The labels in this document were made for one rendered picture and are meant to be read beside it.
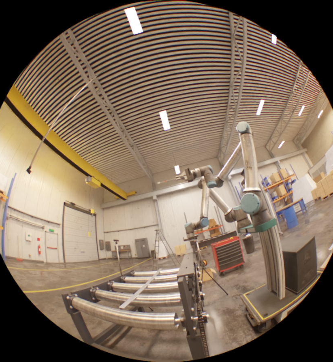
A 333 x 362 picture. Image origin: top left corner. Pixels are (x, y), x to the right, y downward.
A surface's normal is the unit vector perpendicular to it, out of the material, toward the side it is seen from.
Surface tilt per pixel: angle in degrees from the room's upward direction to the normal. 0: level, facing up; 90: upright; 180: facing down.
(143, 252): 90
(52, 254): 90
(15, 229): 90
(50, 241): 90
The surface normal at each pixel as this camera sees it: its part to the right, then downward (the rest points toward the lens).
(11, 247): 0.96, -0.26
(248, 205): -0.80, -0.04
